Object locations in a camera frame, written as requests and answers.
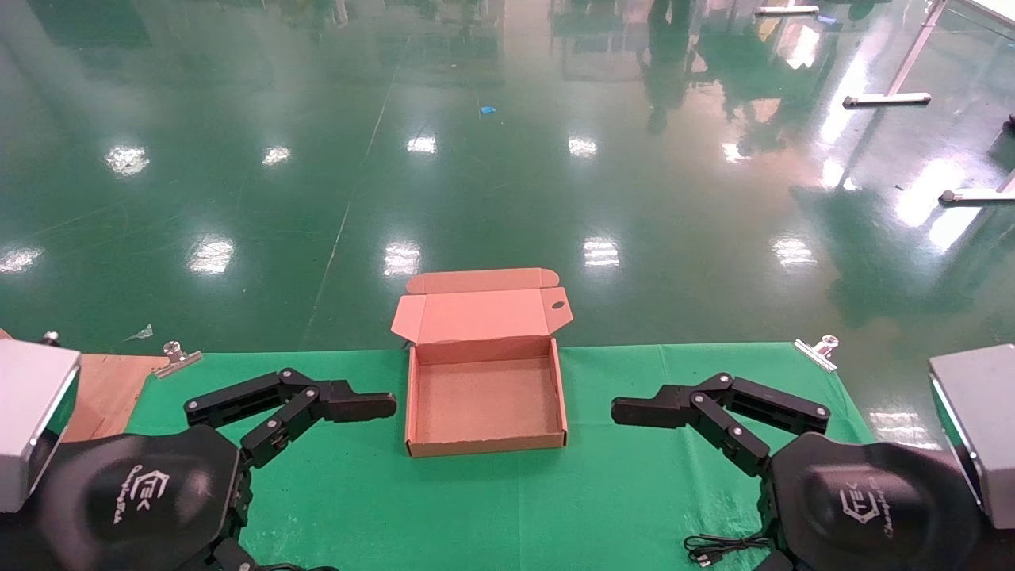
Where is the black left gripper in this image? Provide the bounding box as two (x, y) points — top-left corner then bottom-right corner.
(36, 368), (397, 571)

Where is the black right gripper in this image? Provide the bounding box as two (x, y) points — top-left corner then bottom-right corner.
(611, 372), (984, 571)

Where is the open brown cardboard box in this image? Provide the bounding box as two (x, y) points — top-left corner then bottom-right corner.
(391, 267), (573, 458)

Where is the silver binder clip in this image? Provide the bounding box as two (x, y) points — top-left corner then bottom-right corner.
(153, 341), (203, 379)
(795, 335), (840, 372)

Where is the green tablecloth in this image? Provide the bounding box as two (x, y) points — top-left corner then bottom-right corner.
(127, 343), (873, 571)

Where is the white table leg with foot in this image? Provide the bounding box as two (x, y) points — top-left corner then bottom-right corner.
(939, 169), (1015, 206)
(842, 0), (950, 109)

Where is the white table top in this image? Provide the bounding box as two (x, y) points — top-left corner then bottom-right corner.
(958, 0), (1015, 30)

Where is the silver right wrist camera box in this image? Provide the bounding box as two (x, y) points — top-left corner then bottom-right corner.
(929, 343), (1015, 531)

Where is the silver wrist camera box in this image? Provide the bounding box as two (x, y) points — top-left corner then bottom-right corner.
(929, 343), (1015, 531)
(0, 339), (82, 514)

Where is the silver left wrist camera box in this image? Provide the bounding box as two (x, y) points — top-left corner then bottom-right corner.
(0, 339), (82, 514)

